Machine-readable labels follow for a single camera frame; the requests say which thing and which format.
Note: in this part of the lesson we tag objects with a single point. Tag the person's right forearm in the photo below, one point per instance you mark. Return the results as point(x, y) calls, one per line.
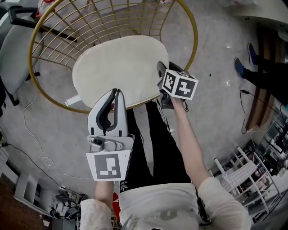
point(191, 146)

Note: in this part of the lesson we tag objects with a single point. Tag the person's white shirt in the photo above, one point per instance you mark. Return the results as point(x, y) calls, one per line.
point(162, 202)

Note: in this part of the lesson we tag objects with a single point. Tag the person's black trousers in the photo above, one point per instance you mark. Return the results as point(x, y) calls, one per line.
point(157, 157)

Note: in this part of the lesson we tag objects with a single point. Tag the white seat cushion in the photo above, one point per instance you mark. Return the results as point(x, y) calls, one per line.
point(121, 67)

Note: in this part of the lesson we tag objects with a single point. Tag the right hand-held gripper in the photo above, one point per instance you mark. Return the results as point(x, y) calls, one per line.
point(180, 86)

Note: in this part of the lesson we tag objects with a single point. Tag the white shelf unit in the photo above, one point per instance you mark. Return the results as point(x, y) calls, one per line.
point(29, 191)

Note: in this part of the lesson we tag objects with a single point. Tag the clear water jug red cap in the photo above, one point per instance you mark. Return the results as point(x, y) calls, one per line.
point(46, 5)

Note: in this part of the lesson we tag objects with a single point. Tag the person's left forearm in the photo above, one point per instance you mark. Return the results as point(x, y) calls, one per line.
point(103, 195)

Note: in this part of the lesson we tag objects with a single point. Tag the grey folding chair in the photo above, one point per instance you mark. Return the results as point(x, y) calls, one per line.
point(13, 56)

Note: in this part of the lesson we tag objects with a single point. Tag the brown wooden bench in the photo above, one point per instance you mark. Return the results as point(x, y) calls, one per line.
point(261, 101)

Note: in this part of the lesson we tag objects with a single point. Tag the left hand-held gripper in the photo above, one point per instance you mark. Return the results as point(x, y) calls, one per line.
point(105, 166)

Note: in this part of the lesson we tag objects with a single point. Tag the white power strip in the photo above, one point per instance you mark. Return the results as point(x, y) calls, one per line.
point(63, 187)

